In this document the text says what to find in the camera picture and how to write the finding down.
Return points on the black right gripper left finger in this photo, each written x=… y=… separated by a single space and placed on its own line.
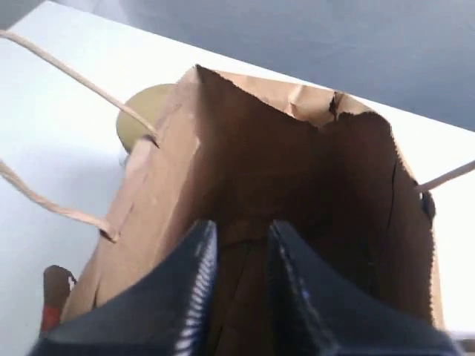
x=165 y=313

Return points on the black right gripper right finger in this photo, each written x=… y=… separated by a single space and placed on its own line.
x=315 y=311

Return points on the brown paper bag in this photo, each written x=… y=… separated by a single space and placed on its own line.
x=244 y=152

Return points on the brown pouch with orange label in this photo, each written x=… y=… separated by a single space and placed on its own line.
x=57 y=285

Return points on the almond jar with yellow lid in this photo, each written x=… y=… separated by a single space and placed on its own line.
x=147 y=103

